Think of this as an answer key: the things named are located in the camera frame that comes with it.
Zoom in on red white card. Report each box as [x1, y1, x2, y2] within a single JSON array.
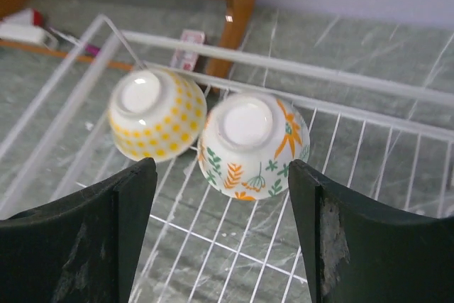
[[1, 8, 45, 27]]

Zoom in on small pink box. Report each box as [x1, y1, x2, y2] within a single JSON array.
[[169, 29, 206, 72]]

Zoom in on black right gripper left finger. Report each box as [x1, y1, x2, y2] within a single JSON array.
[[1, 158, 157, 302]]

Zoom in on pink white pen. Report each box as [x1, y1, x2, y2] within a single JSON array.
[[48, 26, 100, 57]]

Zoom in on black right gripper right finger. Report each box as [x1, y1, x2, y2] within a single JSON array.
[[289, 160, 453, 302]]

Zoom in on yellow sun pattern bowl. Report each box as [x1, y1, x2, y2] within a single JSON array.
[[108, 68, 208, 163]]

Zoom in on orange flower green leaf bowl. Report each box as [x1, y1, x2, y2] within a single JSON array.
[[197, 92, 310, 201]]

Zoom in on white eraser block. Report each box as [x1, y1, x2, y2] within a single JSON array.
[[1, 23, 58, 50]]

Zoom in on white wire dish rack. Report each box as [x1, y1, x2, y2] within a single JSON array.
[[1, 15, 453, 302]]

